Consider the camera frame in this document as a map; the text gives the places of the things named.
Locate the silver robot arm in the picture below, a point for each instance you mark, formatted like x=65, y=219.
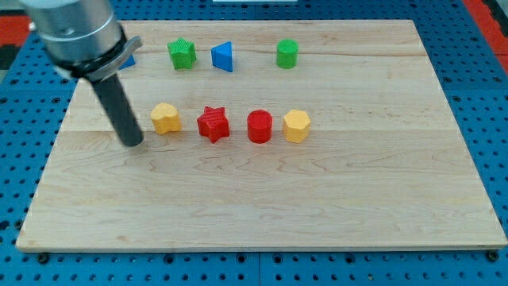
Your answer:
x=83, y=38

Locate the blue block behind arm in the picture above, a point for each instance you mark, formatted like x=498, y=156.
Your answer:
x=129, y=63

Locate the yellow hexagon block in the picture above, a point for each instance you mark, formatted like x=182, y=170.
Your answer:
x=296, y=126

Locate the wooden board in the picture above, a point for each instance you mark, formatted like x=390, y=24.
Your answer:
x=384, y=168

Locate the red cylinder block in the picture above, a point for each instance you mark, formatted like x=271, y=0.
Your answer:
x=259, y=124

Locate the red star block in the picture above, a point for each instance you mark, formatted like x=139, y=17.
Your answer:
x=213, y=123

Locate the yellow heart block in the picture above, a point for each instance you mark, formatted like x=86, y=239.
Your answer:
x=165, y=118

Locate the blue triangle block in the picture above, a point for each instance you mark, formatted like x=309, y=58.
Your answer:
x=222, y=56

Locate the green cylinder block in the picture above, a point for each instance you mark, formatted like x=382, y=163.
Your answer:
x=287, y=53

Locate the green star block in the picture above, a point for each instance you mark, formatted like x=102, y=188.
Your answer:
x=182, y=53

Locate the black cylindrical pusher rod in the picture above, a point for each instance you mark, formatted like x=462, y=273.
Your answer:
x=115, y=103

